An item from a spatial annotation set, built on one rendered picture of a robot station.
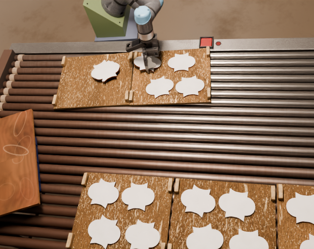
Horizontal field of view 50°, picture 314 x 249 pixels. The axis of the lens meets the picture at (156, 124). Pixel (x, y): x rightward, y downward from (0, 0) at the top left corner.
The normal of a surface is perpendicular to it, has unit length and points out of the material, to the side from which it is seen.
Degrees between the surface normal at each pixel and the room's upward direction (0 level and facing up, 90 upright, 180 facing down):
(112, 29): 90
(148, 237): 0
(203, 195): 0
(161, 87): 0
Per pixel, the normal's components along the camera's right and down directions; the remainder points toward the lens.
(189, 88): -0.16, -0.50
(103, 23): -0.09, 0.87
